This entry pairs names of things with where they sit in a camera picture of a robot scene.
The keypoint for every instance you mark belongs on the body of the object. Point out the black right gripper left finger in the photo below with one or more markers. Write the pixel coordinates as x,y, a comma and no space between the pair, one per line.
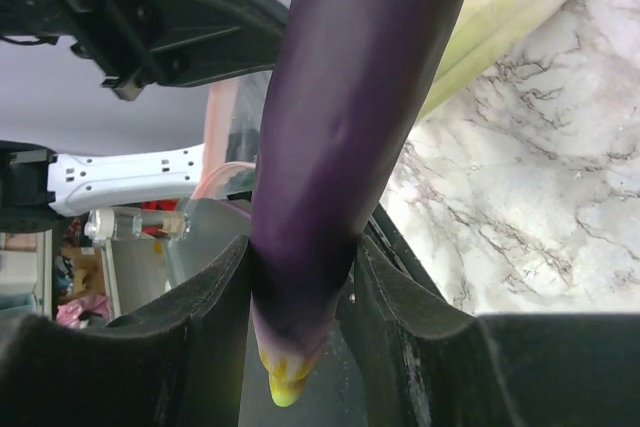
177,361

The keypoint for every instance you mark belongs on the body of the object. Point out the purple eggplant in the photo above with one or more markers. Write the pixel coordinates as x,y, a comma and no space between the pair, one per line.
347,88

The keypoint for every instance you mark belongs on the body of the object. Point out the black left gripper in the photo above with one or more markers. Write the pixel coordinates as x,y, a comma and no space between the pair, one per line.
172,43

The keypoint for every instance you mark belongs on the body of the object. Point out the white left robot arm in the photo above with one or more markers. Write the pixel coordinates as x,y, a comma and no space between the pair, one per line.
39,186

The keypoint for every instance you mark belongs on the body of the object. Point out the clear zip top bag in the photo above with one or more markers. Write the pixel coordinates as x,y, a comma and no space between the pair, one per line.
233,117

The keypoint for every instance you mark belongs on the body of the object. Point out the green celery stalk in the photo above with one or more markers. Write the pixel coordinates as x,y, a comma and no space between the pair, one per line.
484,31

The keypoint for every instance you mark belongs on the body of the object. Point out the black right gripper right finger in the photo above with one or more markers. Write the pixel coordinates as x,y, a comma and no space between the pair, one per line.
426,363

